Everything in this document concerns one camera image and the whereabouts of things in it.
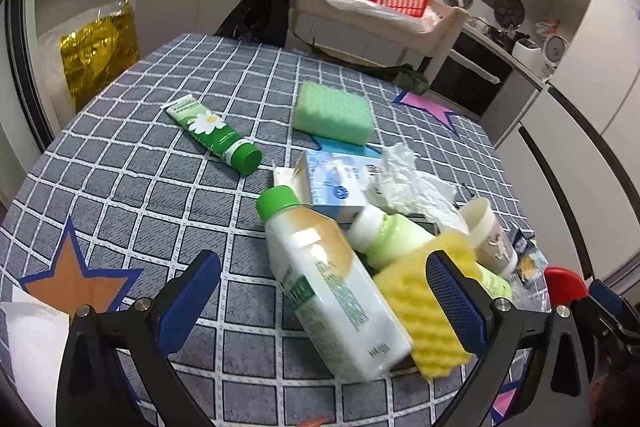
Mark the blue white carton box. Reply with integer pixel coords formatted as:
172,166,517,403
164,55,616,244
273,150,381,225

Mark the green cream tube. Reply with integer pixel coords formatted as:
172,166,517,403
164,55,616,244
164,95,262,176

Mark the yellow sponge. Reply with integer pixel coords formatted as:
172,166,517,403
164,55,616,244
373,232,480,379

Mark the grey checkered tablecloth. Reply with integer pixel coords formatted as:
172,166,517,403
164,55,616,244
1,34,527,426

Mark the snack wrapper packet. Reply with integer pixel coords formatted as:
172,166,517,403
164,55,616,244
508,225,548,285

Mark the white rice cooker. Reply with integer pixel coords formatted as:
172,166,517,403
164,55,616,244
542,34,570,76

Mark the white paper sheet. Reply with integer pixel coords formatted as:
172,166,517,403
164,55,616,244
1,303,70,426

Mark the white bottle green cap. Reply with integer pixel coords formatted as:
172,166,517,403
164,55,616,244
256,185,412,381

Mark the green sponge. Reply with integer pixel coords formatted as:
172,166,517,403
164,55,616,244
292,81,374,145

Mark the crumpled white tissue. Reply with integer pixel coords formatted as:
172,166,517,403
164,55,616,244
368,143,469,234

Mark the white yogurt cup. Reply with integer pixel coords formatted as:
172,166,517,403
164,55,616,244
460,197,518,279

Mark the gold foil bag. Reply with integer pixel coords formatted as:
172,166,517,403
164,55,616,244
58,0,141,113

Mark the light green white bottle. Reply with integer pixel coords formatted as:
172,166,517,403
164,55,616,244
346,205,434,271

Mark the black built-in oven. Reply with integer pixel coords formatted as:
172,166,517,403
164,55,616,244
431,32,513,116

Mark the red trash bin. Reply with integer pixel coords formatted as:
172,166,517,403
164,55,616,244
544,267,589,309

